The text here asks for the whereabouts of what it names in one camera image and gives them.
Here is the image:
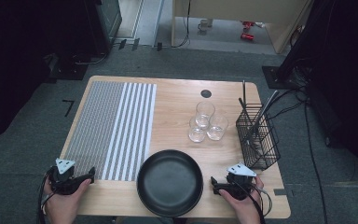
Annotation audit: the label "clear drinking glass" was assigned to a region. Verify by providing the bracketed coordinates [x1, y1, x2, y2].
[206, 114, 229, 142]
[188, 116, 207, 144]
[195, 101, 216, 129]

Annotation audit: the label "hanging black cable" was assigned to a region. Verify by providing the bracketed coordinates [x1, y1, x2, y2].
[171, 0, 192, 49]

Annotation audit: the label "black wire cutlery basket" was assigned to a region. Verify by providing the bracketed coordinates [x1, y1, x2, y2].
[235, 103, 282, 171]

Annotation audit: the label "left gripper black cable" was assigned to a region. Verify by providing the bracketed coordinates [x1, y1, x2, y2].
[36, 173, 56, 224]

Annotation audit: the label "black round plate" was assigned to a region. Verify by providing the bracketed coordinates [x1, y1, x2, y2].
[136, 149, 204, 218]

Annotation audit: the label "thin black utensil handle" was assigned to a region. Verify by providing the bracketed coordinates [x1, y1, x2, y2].
[241, 79, 247, 108]
[238, 97, 252, 119]

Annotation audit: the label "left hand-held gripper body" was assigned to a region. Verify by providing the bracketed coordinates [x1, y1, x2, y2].
[48, 158, 90, 196]

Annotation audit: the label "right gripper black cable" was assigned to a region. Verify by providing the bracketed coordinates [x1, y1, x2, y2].
[232, 178, 274, 224]

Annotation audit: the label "black floor tape marker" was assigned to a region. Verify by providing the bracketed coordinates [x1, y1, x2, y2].
[62, 99, 76, 119]

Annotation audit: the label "grey striped placemat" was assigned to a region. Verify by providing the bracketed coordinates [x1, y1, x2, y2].
[64, 80, 158, 182]

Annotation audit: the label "black stand base plate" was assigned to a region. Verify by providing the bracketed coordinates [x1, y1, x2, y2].
[261, 64, 296, 91]

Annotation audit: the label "dark cabinet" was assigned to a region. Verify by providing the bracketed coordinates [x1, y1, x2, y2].
[83, 0, 123, 56]

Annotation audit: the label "white cup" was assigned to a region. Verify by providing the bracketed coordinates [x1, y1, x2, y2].
[197, 18, 214, 33]

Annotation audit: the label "silver utensil handle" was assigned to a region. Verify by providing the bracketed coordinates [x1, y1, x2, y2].
[251, 90, 280, 135]

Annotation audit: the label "black flat floor base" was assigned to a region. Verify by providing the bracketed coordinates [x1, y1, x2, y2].
[48, 54, 90, 82]

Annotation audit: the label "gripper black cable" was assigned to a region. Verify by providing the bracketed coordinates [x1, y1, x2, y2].
[232, 178, 274, 224]
[36, 173, 56, 224]

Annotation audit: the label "person's right hand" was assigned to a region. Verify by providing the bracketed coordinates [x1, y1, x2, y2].
[218, 176, 265, 224]

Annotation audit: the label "red object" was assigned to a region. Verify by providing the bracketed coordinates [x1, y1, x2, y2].
[241, 21, 256, 33]

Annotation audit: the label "person's left hand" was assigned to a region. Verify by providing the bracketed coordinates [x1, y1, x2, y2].
[43, 178, 93, 224]

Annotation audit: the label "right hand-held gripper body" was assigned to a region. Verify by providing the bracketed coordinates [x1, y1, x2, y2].
[226, 162, 257, 201]

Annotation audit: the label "black floor cables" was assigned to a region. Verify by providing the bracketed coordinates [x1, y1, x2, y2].
[267, 87, 329, 224]

